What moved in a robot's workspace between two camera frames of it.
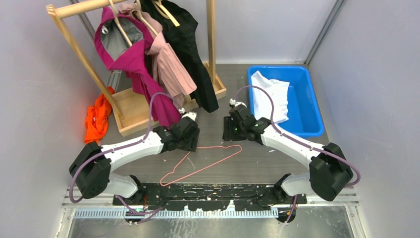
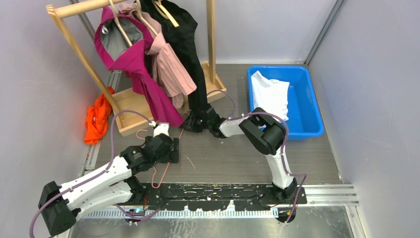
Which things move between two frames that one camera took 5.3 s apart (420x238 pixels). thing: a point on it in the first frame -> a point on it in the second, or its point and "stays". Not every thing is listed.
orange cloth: (97, 118) stays
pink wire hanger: (203, 168) -> (136, 134)
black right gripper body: (233, 132) -> (196, 124)
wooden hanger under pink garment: (139, 15) stays
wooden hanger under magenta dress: (118, 23) stays
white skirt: (279, 92) stays
